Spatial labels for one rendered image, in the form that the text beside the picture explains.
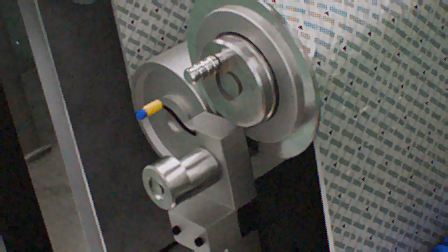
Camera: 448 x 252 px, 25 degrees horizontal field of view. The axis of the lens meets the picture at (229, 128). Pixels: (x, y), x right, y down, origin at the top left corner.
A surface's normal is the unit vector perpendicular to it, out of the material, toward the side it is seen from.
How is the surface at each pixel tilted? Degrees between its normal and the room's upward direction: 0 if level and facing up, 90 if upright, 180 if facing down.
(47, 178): 0
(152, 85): 90
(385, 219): 90
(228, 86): 90
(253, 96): 90
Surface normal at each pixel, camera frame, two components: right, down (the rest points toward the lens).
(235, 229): 0.67, 0.25
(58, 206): -0.17, -0.87
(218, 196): -0.73, 0.43
